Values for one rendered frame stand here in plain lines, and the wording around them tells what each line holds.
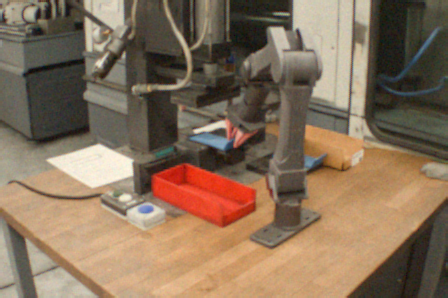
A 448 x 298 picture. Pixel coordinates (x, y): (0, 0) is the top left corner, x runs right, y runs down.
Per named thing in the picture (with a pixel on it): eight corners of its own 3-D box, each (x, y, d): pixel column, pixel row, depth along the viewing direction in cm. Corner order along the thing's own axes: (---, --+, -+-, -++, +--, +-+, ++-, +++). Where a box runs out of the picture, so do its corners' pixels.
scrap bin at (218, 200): (222, 228, 118) (222, 205, 116) (152, 196, 134) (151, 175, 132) (256, 211, 126) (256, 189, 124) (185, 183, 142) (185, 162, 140)
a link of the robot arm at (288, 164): (268, 184, 119) (277, 47, 104) (295, 181, 120) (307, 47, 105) (276, 198, 114) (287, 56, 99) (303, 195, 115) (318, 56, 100)
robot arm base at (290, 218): (248, 207, 110) (274, 218, 106) (301, 180, 124) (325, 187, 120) (247, 239, 113) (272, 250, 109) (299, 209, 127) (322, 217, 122)
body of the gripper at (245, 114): (239, 107, 143) (249, 86, 139) (263, 130, 139) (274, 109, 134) (222, 111, 138) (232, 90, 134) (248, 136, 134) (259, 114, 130)
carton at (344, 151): (342, 174, 149) (344, 149, 147) (276, 154, 165) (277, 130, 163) (362, 162, 158) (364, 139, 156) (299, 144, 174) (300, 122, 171)
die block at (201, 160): (198, 179, 144) (198, 154, 142) (174, 170, 150) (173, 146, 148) (245, 160, 158) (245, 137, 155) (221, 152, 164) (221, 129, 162)
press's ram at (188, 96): (198, 120, 137) (197, 9, 127) (138, 103, 154) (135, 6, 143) (243, 106, 150) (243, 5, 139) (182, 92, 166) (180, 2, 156)
